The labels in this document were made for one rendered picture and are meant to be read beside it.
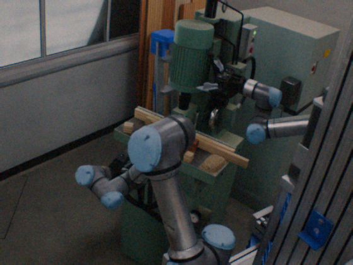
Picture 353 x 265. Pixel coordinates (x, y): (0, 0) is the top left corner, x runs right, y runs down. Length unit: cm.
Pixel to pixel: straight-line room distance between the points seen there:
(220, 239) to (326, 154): 46
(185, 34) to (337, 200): 98
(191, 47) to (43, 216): 168
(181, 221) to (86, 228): 164
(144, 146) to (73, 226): 175
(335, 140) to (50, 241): 204
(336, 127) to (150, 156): 49
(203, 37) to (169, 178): 79
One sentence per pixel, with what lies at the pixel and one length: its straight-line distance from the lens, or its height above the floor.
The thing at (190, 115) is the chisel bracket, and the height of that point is 104.
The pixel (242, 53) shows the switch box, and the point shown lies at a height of 134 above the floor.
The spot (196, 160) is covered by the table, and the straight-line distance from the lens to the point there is 187.
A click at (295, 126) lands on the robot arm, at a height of 131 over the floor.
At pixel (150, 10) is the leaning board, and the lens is 325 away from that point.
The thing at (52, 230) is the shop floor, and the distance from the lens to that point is 273.
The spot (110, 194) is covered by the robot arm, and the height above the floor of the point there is 105.
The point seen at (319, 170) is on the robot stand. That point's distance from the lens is 110.
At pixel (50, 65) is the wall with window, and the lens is 294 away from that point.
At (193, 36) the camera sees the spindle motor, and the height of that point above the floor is 147.
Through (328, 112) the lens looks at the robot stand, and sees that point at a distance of 104.
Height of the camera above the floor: 197
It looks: 31 degrees down
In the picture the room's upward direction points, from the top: 8 degrees clockwise
